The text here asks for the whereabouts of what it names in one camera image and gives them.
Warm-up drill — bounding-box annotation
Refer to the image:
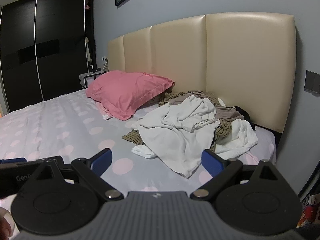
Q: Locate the black sliding wardrobe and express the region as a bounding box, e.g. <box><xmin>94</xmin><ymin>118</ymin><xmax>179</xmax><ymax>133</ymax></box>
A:
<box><xmin>0</xmin><ymin>0</ymin><xmax>94</xmax><ymax>113</ymax></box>

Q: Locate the beige padded headboard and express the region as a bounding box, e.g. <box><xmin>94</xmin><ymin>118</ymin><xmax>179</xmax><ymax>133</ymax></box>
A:
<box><xmin>107</xmin><ymin>12</ymin><xmax>297</xmax><ymax>134</ymax></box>

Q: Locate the white nightstand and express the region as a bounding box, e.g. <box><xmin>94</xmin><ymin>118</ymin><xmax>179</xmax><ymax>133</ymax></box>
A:
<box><xmin>79</xmin><ymin>71</ymin><xmax>104</xmax><ymax>88</ymax></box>

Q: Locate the light pink pillow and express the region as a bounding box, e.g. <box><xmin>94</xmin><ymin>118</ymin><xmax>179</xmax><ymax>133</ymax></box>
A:
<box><xmin>96</xmin><ymin>102</ymin><xmax>113</xmax><ymax>120</ymax></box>

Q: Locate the person's left hand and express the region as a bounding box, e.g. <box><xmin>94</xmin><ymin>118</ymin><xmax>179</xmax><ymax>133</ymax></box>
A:
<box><xmin>0</xmin><ymin>205</ymin><xmax>15</xmax><ymax>239</ymax></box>

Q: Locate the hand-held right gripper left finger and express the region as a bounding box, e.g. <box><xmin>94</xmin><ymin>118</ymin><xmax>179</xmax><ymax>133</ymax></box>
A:
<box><xmin>25</xmin><ymin>148</ymin><xmax>123</xmax><ymax>200</ymax></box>

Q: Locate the grey wall switch panel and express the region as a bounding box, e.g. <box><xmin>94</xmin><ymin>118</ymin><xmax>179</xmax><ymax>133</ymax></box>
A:
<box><xmin>304</xmin><ymin>70</ymin><xmax>320</xmax><ymax>93</ymax></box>

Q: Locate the bed with dotted sheet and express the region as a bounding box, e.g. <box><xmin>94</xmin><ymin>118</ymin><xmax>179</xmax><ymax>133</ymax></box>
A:
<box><xmin>0</xmin><ymin>87</ymin><xmax>277</xmax><ymax>205</ymax></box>

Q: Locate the black crumpled garment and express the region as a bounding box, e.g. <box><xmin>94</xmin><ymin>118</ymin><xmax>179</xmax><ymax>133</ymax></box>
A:
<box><xmin>235</xmin><ymin>106</ymin><xmax>256</xmax><ymax>130</ymax></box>

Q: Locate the white long-sleeve shirt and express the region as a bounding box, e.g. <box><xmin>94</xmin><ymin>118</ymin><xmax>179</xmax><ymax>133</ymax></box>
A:
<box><xmin>132</xmin><ymin>97</ymin><xmax>220</xmax><ymax>179</ymax></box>

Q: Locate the white ribbed garment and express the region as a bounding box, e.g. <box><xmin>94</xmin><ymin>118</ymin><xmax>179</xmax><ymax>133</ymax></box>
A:
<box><xmin>132</xmin><ymin>117</ymin><xmax>259</xmax><ymax>160</ymax></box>

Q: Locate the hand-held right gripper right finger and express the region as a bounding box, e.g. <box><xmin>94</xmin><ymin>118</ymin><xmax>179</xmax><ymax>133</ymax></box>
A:
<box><xmin>190</xmin><ymin>149</ymin><xmax>292</xmax><ymax>200</ymax></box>

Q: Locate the red box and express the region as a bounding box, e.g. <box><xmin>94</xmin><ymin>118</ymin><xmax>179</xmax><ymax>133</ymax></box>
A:
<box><xmin>304</xmin><ymin>204</ymin><xmax>319</xmax><ymax>228</ymax></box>

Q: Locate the pile of unfolded clothes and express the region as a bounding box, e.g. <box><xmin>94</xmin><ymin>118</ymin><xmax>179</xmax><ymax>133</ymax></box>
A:
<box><xmin>122</xmin><ymin>90</ymin><xmax>225</xmax><ymax>153</ymax></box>

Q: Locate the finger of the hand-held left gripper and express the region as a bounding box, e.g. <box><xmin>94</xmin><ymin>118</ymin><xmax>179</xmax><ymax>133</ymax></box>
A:
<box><xmin>0</xmin><ymin>157</ymin><xmax>27</xmax><ymax>165</ymax></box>

